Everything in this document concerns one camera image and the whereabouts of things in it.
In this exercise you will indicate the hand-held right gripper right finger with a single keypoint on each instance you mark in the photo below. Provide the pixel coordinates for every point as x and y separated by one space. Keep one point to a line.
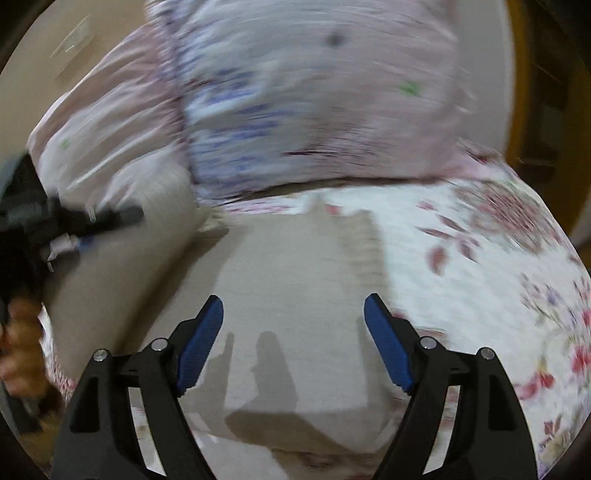
388 344

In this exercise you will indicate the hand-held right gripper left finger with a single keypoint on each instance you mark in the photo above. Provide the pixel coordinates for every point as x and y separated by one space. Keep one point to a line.
201 346

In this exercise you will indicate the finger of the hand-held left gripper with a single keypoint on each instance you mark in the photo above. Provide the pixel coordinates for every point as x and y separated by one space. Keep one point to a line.
111 216
83 243

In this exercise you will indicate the person's left hand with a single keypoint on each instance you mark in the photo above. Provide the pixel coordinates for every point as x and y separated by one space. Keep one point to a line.
23 355

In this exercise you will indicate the white floral bed sheet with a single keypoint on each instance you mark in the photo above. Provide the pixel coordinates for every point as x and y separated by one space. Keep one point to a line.
485 277

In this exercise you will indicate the pink floral pillow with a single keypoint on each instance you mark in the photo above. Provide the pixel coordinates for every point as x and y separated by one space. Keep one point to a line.
300 92

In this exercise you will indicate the dark wooden cabinet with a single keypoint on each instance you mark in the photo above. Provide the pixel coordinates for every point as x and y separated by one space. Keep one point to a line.
551 92

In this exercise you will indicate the white wall plate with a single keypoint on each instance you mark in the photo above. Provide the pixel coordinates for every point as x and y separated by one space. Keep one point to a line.
71 38

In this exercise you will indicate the yellow wooden door frame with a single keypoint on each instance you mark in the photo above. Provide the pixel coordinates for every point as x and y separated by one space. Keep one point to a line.
517 69

